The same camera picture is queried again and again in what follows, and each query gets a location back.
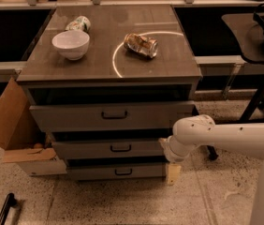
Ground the white ceramic bowl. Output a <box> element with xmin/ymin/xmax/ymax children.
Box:
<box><xmin>51</xmin><ymin>30</ymin><xmax>90</xmax><ymax>60</ymax></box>

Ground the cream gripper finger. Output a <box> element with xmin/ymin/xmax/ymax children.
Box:
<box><xmin>166</xmin><ymin>163</ymin><xmax>182</xmax><ymax>186</ymax></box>

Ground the grey top drawer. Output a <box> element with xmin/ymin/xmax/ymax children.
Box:
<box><xmin>30</xmin><ymin>101</ymin><xmax>194</xmax><ymax>132</ymax></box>

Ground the grey bottom drawer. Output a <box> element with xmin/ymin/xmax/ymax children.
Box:
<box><xmin>66</xmin><ymin>162</ymin><xmax>166</xmax><ymax>181</ymax></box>

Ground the brown cardboard box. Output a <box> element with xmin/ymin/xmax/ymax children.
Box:
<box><xmin>0</xmin><ymin>78</ymin><xmax>66</xmax><ymax>176</ymax></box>

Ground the grey drawer cabinet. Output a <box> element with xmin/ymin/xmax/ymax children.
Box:
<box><xmin>17</xmin><ymin>5</ymin><xmax>201</xmax><ymax>174</ymax></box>

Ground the crushed silver soda can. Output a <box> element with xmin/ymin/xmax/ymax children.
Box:
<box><xmin>124</xmin><ymin>33</ymin><xmax>158</xmax><ymax>59</ymax></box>

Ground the black floor bar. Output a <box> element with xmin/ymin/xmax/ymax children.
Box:
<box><xmin>0</xmin><ymin>193</ymin><xmax>18</xmax><ymax>225</ymax></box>

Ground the black side table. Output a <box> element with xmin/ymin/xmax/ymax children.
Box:
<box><xmin>222</xmin><ymin>13</ymin><xmax>264</xmax><ymax>123</ymax></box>

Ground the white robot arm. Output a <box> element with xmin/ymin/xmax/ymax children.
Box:
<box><xmin>159</xmin><ymin>114</ymin><xmax>264</xmax><ymax>225</ymax></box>

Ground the grey drawer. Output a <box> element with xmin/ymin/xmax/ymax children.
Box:
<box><xmin>30</xmin><ymin>101</ymin><xmax>194</xmax><ymax>132</ymax></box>
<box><xmin>66</xmin><ymin>162</ymin><xmax>166</xmax><ymax>181</ymax></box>
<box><xmin>52</xmin><ymin>139</ymin><xmax>164</xmax><ymax>159</ymax></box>

